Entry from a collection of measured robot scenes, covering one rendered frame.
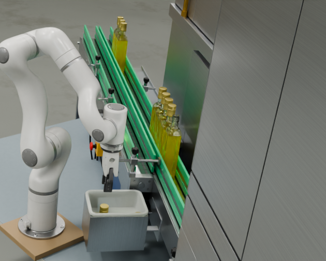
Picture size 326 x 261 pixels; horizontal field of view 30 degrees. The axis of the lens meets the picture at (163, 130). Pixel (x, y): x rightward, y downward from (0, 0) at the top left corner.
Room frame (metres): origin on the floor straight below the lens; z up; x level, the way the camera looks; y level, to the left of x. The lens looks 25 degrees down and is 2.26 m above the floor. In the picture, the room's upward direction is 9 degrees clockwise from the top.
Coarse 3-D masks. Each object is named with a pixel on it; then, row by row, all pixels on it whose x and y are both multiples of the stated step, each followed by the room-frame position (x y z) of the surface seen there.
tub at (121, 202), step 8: (88, 192) 2.01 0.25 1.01; (96, 192) 2.03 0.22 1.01; (104, 192) 2.03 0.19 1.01; (112, 192) 2.04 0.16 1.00; (120, 192) 2.05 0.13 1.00; (128, 192) 2.06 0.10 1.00; (136, 192) 2.07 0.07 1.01; (88, 200) 1.95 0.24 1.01; (96, 200) 2.02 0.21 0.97; (104, 200) 2.03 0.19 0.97; (112, 200) 2.04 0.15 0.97; (120, 200) 2.05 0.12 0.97; (128, 200) 2.06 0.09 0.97; (136, 200) 2.06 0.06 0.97; (144, 200) 2.01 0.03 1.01; (88, 208) 1.90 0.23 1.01; (96, 208) 2.01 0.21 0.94; (112, 208) 2.03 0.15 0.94; (120, 208) 2.04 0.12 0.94; (128, 208) 2.05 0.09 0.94; (136, 208) 2.05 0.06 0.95; (144, 208) 1.96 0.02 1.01
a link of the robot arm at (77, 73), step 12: (72, 72) 1.99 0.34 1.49; (84, 72) 2.00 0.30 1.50; (72, 84) 1.99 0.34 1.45; (84, 84) 1.98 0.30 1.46; (96, 84) 2.00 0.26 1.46; (84, 96) 1.95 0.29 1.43; (96, 96) 1.96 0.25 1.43; (84, 108) 1.91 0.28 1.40; (96, 108) 1.91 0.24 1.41; (84, 120) 1.89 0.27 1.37; (96, 120) 1.88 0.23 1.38; (108, 120) 1.92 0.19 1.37; (96, 132) 1.87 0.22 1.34; (108, 132) 1.87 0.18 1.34
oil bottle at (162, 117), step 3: (162, 114) 2.28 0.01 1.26; (159, 117) 2.28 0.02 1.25; (162, 117) 2.26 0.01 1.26; (165, 117) 2.26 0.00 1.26; (159, 120) 2.27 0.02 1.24; (162, 120) 2.26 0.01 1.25; (159, 123) 2.26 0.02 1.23; (159, 126) 2.26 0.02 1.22; (156, 129) 2.30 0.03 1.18; (159, 129) 2.25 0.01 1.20; (156, 132) 2.29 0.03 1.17; (156, 135) 2.28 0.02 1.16; (156, 138) 2.28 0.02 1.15; (156, 141) 2.27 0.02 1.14; (156, 144) 2.26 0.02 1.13
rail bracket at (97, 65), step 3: (96, 57) 3.11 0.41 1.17; (99, 57) 3.11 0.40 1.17; (96, 60) 3.11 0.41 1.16; (96, 63) 3.11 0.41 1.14; (99, 63) 3.12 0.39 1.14; (96, 66) 3.10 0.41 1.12; (99, 66) 3.11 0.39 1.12; (96, 69) 3.11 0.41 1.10; (96, 72) 3.11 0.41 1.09; (96, 75) 3.11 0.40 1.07
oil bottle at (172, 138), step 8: (168, 128) 2.17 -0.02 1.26; (176, 128) 2.16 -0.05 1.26; (168, 136) 2.14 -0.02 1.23; (176, 136) 2.15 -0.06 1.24; (168, 144) 2.14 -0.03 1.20; (176, 144) 2.15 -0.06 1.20; (168, 152) 2.14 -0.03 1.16; (176, 152) 2.15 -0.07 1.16; (168, 160) 2.14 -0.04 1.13; (176, 160) 2.16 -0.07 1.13; (168, 168) 2.15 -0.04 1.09
